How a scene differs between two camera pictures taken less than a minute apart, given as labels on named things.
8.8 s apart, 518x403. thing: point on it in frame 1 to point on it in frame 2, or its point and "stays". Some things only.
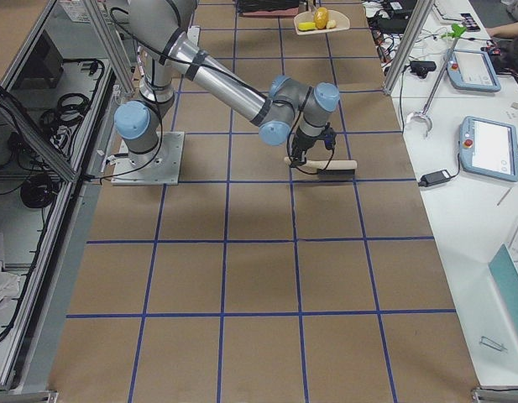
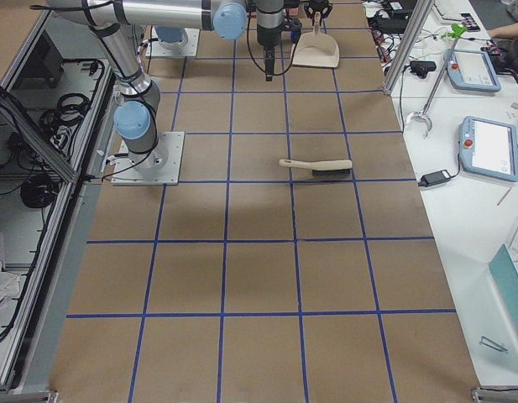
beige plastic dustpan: [341, 20] to [316, 49]
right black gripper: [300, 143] to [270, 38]
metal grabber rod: [454, 32] stays
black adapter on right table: [433, 178] stays
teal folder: [511, 292] stays
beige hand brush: [327, 167] stays
